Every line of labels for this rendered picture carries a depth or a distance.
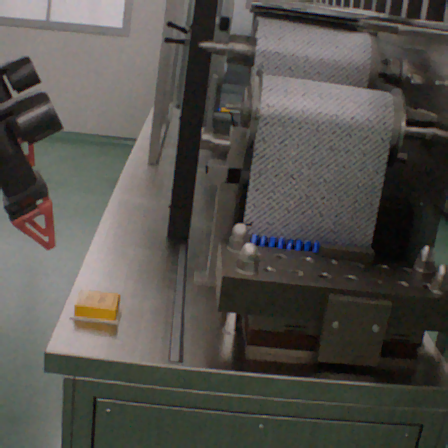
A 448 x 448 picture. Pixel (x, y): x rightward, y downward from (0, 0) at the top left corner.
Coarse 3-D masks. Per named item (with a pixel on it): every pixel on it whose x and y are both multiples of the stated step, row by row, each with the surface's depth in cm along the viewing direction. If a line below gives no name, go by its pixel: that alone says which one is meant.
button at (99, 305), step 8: (80, 296) 121; (88, 296) 121; (96, 296) 122; (104, 296) 122; (112, 296) 123; (80, 304) 118; (88, 304) 118; (96, 304) 119; (104, 304) 119; (112, 304) 120; (80, 312) 118; (88, 312) 118; (96, 312) 118; (104, 312) 118; (112, 312) 118; (112, 320) 118
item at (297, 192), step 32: (256, 160) 125; (288, 160) 125; (320, 160) 125; (352, 160) 125; (384, 160) 125; (256, 192) 126; (288, 192) 126; (320, 192) 127; (352, 192) 127; (256, 224) 128; (288, 224) 128; (320, 224) 128; (352, 224) 128
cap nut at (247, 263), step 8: (248, 248) 111; (256, 248) 112; (240, 256) 112; (248, 256) 111; (256, 256) 112; (240, 264) 112; (248, 264) 111; (256, 264) 112; (240, 272) 112; (248, 272) 112; (256, 272) 112
